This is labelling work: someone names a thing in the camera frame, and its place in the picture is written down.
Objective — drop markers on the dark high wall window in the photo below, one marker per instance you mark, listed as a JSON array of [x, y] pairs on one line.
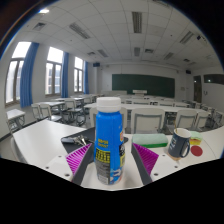
[[215, 79]]

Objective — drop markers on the white lectern desk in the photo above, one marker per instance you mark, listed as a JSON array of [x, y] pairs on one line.
[[140, 91]]

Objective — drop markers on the black wall speaker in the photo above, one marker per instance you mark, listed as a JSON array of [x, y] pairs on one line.
[[96, 64], [188, 71]]

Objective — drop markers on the flat round red coaster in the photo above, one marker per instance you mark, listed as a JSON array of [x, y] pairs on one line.
[[196, 151]]

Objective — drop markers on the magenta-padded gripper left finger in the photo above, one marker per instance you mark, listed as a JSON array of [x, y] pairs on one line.
[[78, 159]]

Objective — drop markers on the group of ceiling lights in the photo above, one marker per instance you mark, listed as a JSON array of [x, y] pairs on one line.
[[137, 21]]

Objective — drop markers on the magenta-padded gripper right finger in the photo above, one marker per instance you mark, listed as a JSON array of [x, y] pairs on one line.
[[146, 158]]

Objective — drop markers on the dark blue mug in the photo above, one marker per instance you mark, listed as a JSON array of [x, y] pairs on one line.
[[178, 143]]

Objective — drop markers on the group of white chairs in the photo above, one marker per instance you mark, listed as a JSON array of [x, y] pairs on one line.
[[146, 119]]

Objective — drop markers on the group of white classroom desks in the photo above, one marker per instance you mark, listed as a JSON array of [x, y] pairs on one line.
[[150, 107]]

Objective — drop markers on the blue white-capped drink bottle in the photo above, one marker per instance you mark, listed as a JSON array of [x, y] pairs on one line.
[[109, 133]]

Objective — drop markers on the bunch of keys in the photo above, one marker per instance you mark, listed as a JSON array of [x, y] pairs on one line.
[[78, 140]]

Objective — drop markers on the dark door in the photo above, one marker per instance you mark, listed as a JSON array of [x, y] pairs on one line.
[[197, 89]]

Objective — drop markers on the black notebook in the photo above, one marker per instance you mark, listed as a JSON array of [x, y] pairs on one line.
[[87, 134]]

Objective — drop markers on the dark green chalkboard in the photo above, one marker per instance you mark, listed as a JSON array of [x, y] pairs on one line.
[[143, 85]]

